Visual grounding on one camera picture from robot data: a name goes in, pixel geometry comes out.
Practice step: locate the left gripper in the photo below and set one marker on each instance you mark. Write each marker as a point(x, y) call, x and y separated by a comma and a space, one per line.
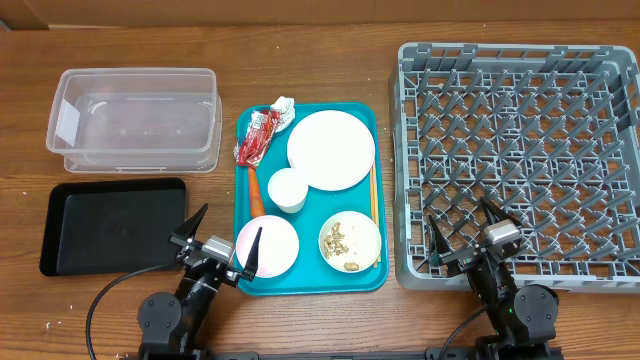
point(180, 236)

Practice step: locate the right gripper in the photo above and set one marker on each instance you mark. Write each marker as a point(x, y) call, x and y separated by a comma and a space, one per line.
point(466, 258)

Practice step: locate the pink bowl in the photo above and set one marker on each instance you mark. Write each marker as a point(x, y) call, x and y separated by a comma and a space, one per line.
point(278, 246)

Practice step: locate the cream plastic cup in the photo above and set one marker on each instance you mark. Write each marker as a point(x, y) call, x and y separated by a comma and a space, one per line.
point(288, 189)

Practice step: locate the white bowl with food scraps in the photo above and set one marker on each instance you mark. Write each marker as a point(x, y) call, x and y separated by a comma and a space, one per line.
point(350, 242)

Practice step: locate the large pink plate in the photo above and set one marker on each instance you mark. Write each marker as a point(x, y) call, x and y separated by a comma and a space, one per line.
point(333, 150)

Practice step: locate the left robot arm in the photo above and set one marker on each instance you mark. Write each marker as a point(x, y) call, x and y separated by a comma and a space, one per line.
point(170, 322)

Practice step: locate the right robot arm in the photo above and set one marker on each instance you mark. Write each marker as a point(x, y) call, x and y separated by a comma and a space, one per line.
point(523, 318)

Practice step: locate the grey dishwasher rack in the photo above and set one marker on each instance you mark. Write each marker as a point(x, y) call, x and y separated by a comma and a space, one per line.
point(549, 133)

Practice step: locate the orange carrot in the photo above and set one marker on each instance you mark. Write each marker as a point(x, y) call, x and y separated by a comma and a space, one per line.
point(257, 208)

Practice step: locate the teal serving tray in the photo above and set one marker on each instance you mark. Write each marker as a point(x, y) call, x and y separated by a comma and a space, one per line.
point(310, 274)

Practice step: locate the wooden chopstick left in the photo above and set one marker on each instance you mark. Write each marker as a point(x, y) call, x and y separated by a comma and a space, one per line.
point(372, 200)

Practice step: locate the wooden chopstick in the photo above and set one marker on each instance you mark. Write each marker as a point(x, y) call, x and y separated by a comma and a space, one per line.
point(376, 200)
point(372, 200)

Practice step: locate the wooden chopstick right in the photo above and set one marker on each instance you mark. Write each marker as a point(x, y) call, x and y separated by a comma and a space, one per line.
point(376, 200)

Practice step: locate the black plastic tray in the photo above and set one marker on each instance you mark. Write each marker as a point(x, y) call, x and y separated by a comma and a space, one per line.
point(111, 226)

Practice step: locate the red snack wrapper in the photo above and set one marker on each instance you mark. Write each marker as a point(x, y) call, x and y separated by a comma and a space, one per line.
point(260, 132)

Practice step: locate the clear plastic bin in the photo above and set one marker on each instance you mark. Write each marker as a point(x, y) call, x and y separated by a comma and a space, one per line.
point(136, 120)

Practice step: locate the crumpled white tissue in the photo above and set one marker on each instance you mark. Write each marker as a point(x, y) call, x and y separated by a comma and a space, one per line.
point(285, 108)

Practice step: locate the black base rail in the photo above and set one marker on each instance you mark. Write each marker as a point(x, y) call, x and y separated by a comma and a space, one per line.
point(345, 356)

